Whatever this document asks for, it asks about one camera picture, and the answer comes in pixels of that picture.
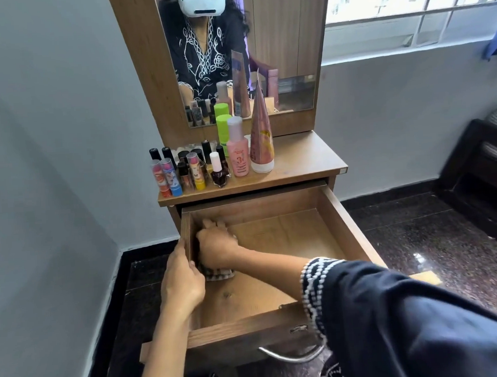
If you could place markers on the dressing table mirror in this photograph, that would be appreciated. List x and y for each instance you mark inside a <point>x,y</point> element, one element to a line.
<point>282,47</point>

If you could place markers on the row of black lipstick tubes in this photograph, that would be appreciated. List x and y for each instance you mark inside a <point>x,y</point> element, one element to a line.
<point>206,153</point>

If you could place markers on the dark embroidered garment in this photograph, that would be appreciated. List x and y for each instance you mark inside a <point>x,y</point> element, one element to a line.
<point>405,323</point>

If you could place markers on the wooden drawer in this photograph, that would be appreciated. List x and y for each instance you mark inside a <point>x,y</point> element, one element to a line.
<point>276,243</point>

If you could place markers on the person's right forearm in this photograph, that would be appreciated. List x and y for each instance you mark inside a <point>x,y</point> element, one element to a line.
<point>273,272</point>

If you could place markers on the person's right hand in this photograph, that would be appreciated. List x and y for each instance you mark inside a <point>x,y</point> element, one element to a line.
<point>218,248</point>

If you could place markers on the blue lip balm stick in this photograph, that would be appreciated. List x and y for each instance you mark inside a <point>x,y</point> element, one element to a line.
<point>171,178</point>

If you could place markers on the person's left hand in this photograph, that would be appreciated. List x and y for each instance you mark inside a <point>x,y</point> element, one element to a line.
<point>180,283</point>

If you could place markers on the green bottle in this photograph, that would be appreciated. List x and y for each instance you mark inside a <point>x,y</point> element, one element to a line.
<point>223,127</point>

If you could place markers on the yellow lip balm stick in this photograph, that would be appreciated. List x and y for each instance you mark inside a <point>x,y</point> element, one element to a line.
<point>196,172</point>

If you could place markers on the person's left thumb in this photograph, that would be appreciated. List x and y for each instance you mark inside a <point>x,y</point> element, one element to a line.
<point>198,272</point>

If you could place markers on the dark wooden bed frame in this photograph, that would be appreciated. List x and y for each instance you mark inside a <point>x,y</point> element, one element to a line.
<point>473,191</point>

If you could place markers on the person's left forearm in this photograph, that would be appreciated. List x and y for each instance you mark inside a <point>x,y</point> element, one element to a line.
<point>167,348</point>

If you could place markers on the person's right fingers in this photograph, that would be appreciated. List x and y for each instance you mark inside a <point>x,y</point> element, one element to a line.
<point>215,228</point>

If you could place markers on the pink bottle with grey cap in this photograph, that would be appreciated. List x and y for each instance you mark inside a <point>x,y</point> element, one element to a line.
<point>238,153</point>

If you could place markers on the red lip balm stick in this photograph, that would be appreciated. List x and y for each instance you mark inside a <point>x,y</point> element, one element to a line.
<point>161,180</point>

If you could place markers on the wooden dressing table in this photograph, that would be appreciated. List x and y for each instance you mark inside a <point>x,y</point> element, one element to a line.
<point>296,154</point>

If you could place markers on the tall pink cosmetic tube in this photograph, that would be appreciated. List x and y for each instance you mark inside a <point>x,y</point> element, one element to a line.
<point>261,140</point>

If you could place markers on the dark nail polish bottle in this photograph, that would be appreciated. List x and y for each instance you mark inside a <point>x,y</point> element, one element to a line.
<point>220,175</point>

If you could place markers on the window with metal grille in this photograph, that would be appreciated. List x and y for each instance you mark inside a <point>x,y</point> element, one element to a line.
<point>410,15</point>

